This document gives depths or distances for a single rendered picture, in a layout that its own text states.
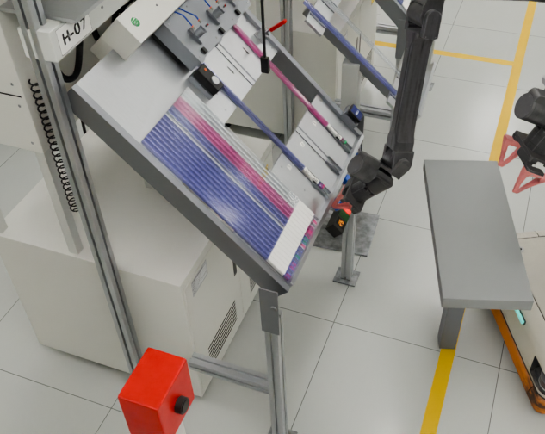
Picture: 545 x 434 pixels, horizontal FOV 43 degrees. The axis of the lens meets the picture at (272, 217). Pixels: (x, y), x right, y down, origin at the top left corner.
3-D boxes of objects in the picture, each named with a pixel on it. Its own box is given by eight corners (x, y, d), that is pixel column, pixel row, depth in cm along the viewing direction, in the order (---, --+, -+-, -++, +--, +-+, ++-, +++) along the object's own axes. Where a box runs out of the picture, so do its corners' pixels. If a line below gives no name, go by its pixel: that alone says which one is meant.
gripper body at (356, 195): (340, 198, 188) (360, 188, 183) (350, 176, 195) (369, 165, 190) (356, 214, 190) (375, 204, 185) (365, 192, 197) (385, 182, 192)
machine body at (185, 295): (278, 263, 278) (272, 140, 235) (205, 407, 231) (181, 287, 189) (138, 227, 297) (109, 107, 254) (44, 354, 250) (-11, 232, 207)
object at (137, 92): (268, 58, 211) (278, 50, 208) (169, 193, 167) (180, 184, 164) (190, -23, 202) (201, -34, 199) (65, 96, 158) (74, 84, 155)
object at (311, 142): (351, 139, 220) (358, 135, 218) (278, 288, 176) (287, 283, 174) (312, 97, 215) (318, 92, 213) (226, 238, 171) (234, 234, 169)
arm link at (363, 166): (413, 164, 181) (399, 152, 188) (383, 142, 175) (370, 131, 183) (384, 200, 183) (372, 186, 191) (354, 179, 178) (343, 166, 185)
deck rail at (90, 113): (275, 293, 178) (291, 286, 174) (272, 299, 177) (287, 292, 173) (65, 96, 158) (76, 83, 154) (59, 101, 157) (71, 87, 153)
